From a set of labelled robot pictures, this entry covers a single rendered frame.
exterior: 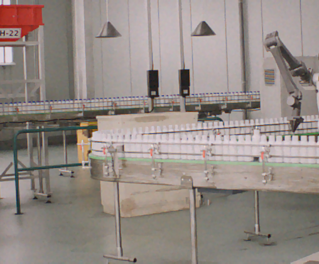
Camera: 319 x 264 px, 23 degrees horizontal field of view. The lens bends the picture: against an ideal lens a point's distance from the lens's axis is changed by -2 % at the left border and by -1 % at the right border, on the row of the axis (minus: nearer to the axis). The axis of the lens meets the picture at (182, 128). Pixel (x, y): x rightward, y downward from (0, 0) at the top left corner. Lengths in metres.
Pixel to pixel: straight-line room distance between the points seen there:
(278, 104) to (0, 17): 4.19
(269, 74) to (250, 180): 6.32
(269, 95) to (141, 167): 5.91
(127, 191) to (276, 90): 3.05
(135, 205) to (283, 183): 4.55
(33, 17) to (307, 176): 7.48
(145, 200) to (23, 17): 3.70
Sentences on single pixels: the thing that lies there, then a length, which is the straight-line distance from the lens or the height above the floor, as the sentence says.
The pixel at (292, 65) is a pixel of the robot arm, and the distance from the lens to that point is 5.31.
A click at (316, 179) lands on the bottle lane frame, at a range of 4.69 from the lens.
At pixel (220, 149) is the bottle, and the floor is 1.07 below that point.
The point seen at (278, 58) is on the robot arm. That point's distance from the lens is 5.07.
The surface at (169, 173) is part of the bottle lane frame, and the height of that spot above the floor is 0.90.
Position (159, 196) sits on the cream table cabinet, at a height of 0.20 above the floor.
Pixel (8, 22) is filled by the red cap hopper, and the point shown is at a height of 2.54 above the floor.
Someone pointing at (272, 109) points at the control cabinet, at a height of 1.13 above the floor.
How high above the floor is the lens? 1.48
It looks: 3 degrees down
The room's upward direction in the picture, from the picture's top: 2 degrees counter-clockwise
